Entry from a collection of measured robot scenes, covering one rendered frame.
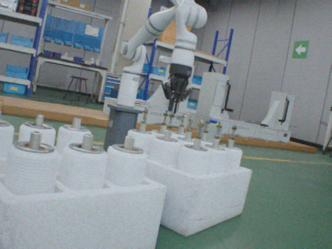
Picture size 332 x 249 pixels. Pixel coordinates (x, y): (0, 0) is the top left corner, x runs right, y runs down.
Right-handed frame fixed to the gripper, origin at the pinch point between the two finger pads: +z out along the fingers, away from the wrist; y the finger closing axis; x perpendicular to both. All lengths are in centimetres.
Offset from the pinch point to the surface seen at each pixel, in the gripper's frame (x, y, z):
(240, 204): -15.3, 29.7, 31.2
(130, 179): -21.2, -29.4, 16.6
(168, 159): -4.3, -1.8, 16.6
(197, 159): -15.4, -1.2, 13.3
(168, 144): -3.9, -2.7, 11.8
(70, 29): 569, 207, -110
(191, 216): -20.3, -4.3, 29.3
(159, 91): 190, 160, -9
